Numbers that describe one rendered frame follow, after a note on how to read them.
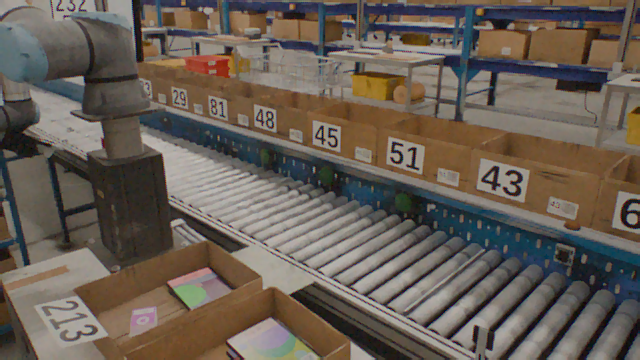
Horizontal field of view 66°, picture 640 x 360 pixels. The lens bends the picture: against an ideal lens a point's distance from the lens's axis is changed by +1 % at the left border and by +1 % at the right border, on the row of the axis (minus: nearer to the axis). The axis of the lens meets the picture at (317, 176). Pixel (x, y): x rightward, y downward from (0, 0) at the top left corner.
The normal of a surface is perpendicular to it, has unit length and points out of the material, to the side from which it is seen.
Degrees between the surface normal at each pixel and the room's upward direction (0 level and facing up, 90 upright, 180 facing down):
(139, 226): 90
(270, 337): 0
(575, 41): 90
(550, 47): 89
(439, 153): 91
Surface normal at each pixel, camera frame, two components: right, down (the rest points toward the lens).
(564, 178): -0.69, 0.26
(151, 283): 0.68, 0.23
